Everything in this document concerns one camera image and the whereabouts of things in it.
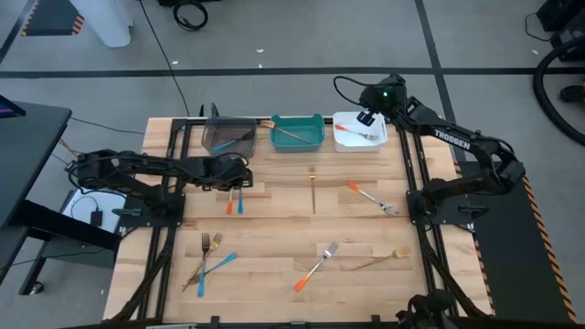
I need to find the dark monitor screen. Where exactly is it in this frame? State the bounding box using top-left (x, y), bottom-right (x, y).
top-left (0, 94), bottom-right (27, 120)

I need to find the grey translucent bin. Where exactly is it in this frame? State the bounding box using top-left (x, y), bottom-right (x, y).
top-left (200, 116), bottom-right (258, 159)

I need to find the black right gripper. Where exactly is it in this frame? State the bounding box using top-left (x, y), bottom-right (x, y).
top-left (356, 75), bottom-right (408, 128)

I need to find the black equipment box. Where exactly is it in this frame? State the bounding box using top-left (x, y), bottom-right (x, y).
top-left (536, 0), bottom-right (585, 63)

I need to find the black fork blue handle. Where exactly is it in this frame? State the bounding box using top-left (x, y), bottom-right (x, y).
top-left (197, 232), bottom-right (211, 299)

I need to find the black metal table frame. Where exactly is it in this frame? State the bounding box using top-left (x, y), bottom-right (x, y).
top-left (104, 116), bottom-right (495, 329)

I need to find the teal plastic bin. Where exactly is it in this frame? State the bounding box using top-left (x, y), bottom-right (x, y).
top-left (269, 112), bottom-right (326, 154)

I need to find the small black hazard-striped mat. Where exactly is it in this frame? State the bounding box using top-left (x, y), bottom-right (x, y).
top-left (20, 0), bottom-right (86, 37)

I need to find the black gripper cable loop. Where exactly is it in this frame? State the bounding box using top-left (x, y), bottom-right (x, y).
top-left (332, 74), bottom-right (369, 110)

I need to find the coiled black cable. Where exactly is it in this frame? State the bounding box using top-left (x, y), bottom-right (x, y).
top-left (172, 0), bottom-right (209, 33)

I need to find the white plastic bin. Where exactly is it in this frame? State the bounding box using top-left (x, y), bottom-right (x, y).
top-left (332, 111), bottom-right (389, 154)

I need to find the white pillar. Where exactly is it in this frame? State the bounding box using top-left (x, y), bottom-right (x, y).
top-left (68, 0), bottom-right (134, 48)

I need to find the black desk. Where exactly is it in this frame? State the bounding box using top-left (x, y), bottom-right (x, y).
top-left (0, 98), bottom-right (122, 296)

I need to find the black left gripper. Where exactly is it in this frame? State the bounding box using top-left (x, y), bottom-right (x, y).
top-left (200, 153), bottom-right (254, 190)

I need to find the yellow cable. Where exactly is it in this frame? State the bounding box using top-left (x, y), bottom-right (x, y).
top-left (58, 138), bottom-right (81, 159)

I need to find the large black hazard-striped mat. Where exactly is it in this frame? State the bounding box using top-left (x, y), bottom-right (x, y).
top-left (456, 159), bottom-right (580, 324)

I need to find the thin black cable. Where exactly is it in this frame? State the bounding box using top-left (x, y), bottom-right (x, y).
top-left (69, 116), bottom-right (146, 136)

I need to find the silver fork orange handle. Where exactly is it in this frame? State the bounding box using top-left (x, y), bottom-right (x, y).
top-left (346, 182), bottom-right (400, 217)
top-left (293, 240), bottom-right (340, 292)
top-left (335, 123), bottom-right (380, 142)

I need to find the long black floor cable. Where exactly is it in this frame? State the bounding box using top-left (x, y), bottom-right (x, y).
top-left (138, 0), bottom-right (191, 118)

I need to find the thick black hose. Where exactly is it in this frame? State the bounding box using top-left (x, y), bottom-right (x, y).
top-left (532, 36), bottom-right (585, 148)

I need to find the black and orange object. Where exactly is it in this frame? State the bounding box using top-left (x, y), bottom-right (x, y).
top-left (559, 80), bottom-right (585, 104)

